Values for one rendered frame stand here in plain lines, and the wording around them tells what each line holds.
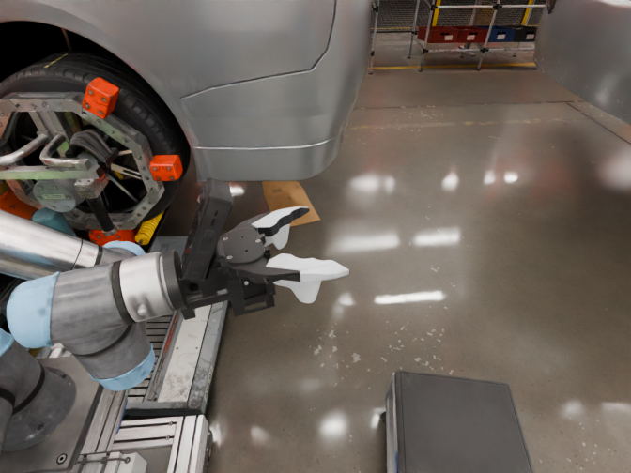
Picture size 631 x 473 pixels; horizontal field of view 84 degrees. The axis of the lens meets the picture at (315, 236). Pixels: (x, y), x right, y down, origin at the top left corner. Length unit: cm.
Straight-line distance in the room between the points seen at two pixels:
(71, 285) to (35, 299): 3
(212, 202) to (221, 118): 98
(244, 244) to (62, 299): 19
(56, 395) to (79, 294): 46
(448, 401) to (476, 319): 76
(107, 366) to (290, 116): 101
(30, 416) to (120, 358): 38
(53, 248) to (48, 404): 38
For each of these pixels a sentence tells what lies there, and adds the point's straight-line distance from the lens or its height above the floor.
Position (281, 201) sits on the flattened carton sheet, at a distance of 256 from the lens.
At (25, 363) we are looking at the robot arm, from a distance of 82.
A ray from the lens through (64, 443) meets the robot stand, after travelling 88.
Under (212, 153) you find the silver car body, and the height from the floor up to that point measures 88.
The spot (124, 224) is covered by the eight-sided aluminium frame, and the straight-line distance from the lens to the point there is 162.
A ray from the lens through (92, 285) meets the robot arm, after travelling 44.
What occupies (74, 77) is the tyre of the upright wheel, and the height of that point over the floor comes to 116.
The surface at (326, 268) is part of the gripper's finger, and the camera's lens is 39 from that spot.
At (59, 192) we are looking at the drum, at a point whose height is 87.
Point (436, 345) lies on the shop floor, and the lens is 187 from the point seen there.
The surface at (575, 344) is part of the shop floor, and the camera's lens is 218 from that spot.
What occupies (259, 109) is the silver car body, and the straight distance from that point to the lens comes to 130.
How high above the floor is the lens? 154
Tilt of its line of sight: 42 degrees down
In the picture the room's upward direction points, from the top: straight up
